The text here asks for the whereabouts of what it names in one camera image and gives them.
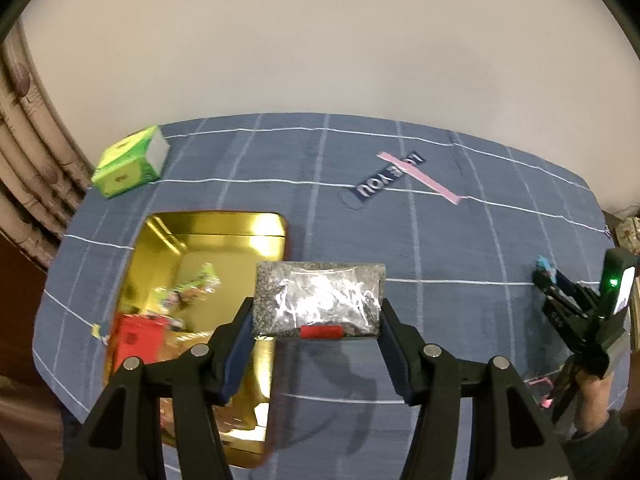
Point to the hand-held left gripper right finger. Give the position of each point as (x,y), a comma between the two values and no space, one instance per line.
(395,355)

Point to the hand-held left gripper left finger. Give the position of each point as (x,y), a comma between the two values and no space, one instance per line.
(240,355)

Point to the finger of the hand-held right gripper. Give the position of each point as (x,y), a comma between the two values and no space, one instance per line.
(560,310)
(575,287)

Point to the blue candy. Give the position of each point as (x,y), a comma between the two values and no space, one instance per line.
(546,266)

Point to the green colourful candy packet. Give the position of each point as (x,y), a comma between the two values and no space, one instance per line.
(192,287)

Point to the grey speckled snack packet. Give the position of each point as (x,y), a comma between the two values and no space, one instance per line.
(320,295)

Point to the gold metal tin box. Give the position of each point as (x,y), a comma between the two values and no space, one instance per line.
(225,250)

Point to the red snack packet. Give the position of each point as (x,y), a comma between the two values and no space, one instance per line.
(135,340)

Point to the person's right forearm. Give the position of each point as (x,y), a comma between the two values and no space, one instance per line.
(595,410)

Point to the patterned storage box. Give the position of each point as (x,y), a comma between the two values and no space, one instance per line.
(625,230)

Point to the pink ribbon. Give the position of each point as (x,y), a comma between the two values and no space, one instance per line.
(542,390)

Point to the blue checked tablecloth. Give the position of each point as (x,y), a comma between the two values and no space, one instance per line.
(450,240)

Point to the patterned beige cloth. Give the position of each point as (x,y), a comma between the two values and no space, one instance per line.
(30,410)

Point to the dark brown wooden board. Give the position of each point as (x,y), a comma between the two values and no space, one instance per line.
(25,310)

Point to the green tissue pack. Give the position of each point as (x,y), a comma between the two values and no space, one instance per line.
(127,165)

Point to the beige patterned curtain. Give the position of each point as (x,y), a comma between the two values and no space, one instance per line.
(30,160)

